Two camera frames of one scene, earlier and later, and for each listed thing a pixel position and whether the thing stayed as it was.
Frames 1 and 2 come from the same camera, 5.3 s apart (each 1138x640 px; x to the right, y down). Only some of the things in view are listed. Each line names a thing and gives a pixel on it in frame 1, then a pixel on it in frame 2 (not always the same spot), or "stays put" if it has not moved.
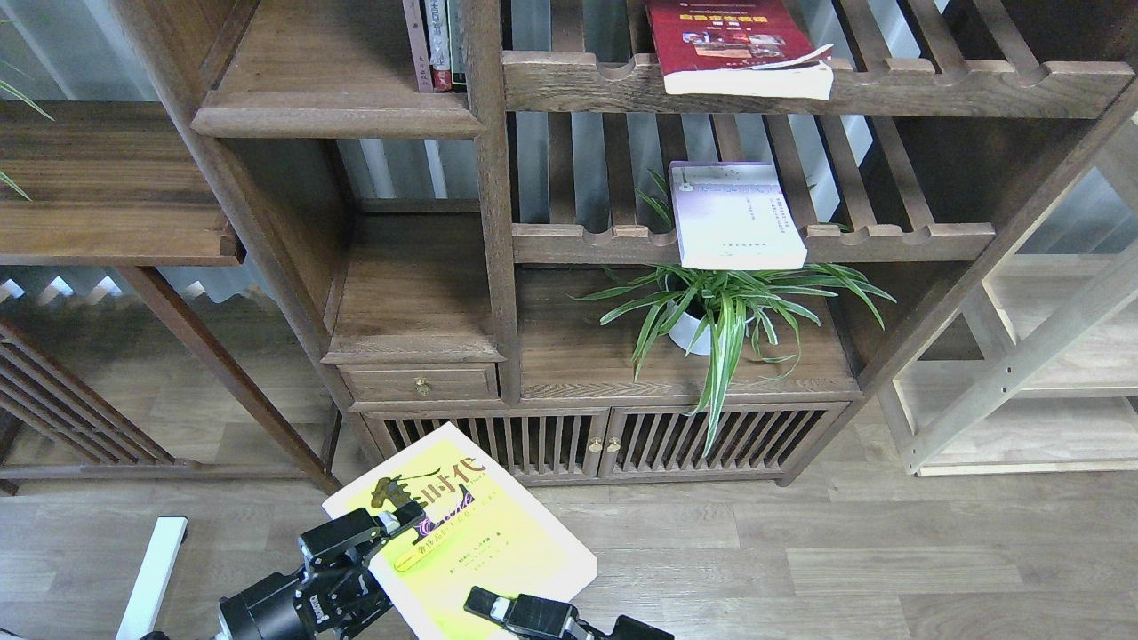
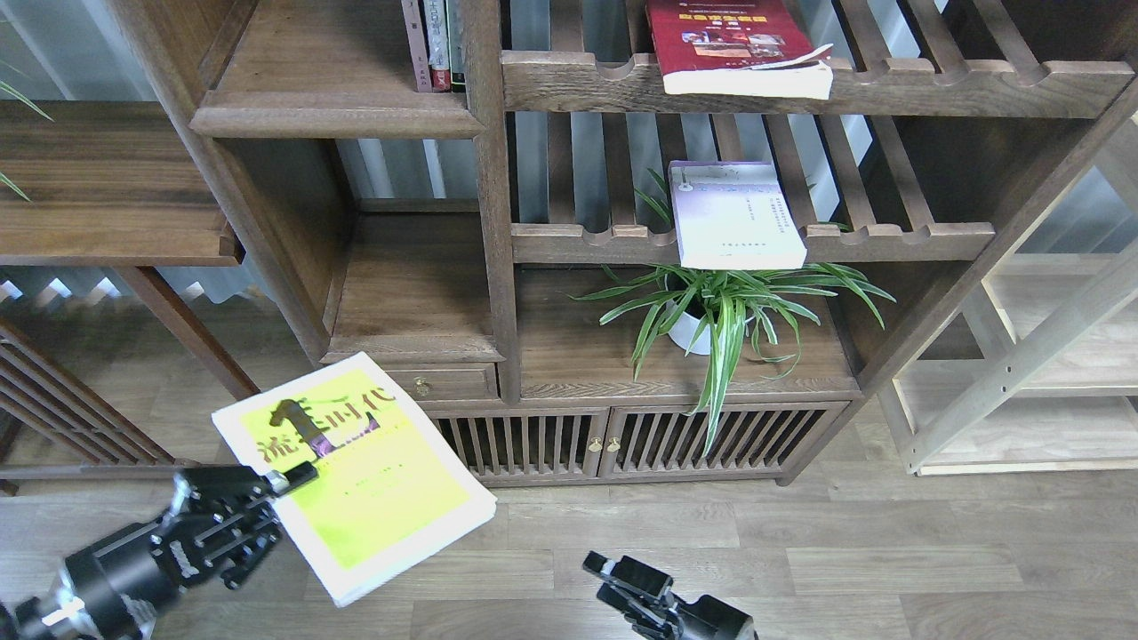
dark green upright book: (457, 19) stays put
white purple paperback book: (733, 214) stays put
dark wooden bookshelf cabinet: (667, 242) stays put
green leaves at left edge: (8, 86) stays put
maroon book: (419, 44) stays put
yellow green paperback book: (481, 531) to (389, 491)
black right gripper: (545, 619) to (672, 619)
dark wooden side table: (109, 184) stays put
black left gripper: (324, 601) to (221, 526)
